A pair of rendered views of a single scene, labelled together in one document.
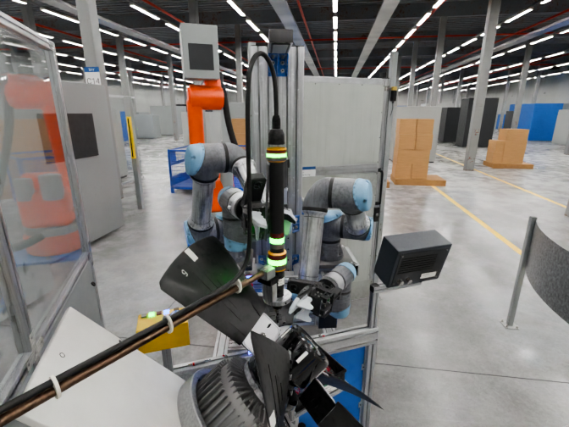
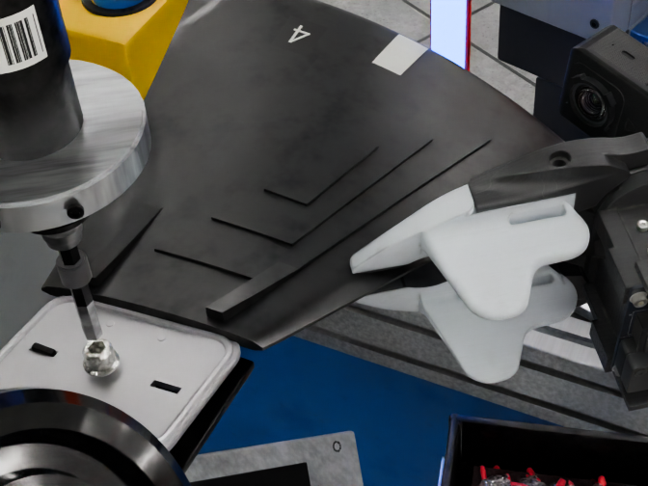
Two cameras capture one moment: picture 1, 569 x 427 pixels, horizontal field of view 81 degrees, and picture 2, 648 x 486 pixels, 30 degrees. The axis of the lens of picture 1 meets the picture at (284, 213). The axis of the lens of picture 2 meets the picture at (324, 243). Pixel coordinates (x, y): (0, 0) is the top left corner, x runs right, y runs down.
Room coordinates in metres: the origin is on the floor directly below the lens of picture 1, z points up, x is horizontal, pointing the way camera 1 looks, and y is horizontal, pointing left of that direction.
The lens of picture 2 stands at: (0.60, -0.25, 1.54)
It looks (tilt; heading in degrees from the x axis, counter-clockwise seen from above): 45 degrees down; 48
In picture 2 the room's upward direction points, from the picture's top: 5 degrees counter-clockwise
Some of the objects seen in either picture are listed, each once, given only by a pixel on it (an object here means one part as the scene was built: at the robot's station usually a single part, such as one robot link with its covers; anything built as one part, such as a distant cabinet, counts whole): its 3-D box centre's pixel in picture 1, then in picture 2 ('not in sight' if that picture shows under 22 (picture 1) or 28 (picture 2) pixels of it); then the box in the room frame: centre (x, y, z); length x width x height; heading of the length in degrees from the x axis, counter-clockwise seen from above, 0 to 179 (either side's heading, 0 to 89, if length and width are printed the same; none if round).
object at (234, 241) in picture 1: (240, 231); not in sight; (0.98, 0.14, 1.38); 0.11 x 0.08 x 0.11; 115
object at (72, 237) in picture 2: not in sight; (57, 214); (0.73, 0.02, 1.27); 0.01 x 0.01 x 0.02
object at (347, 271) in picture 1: (341, 276); not in sight; (1.08, -0.20, 1.17); 0.11 x 0.08 x 0.09; 145
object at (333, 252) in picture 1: (328, 246); not in sight; (1.57, -0.22, 1.09); 0.15 x 0.15 x 0.10
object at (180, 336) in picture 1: (163, 330); (82, 40); (0.98, 0.41, 1.02); 0.16 x 0.10 x 0.11; 108
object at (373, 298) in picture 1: (373, 306); not in sight; (1.24, -0.37, 0.96); 0.03 x 0.03 x 0.20; 18
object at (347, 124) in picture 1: (323, 191); not in sight; (2.74, -0.32, 1.10); 1.21 x 0.06 x 2.20; 108
